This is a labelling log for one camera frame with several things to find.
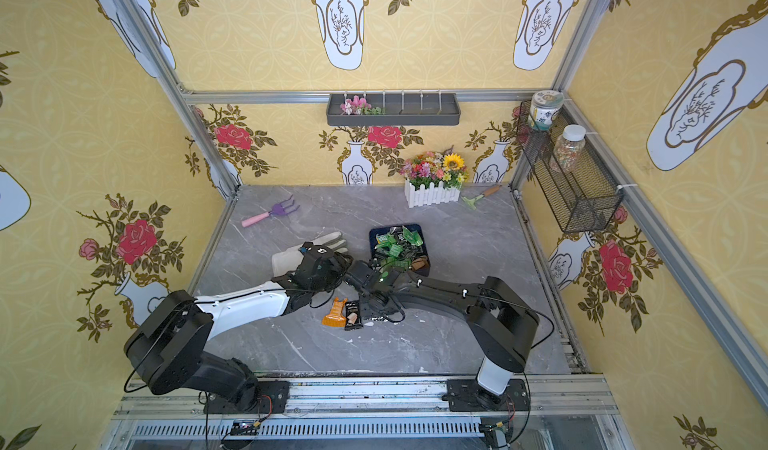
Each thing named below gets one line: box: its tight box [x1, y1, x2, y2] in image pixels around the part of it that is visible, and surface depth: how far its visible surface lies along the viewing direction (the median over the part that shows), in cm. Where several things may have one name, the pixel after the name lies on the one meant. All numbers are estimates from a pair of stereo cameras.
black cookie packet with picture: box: [344, 300, 364, 331], surface depth 88 cm
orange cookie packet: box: [322, 297, 349, 327], surface depth 89 cm
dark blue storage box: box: [369, 224, 431, 277], surface depth 102 cm
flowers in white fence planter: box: [399, 146, 468, 208], surface depth 108 cm
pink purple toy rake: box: [241, 194, 300, 227], surface depth 116 cm
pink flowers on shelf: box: [340, 95, 383, 115], surface depth 89 cm
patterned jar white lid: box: [528, 90, 565, 131], surface depth 87 cm
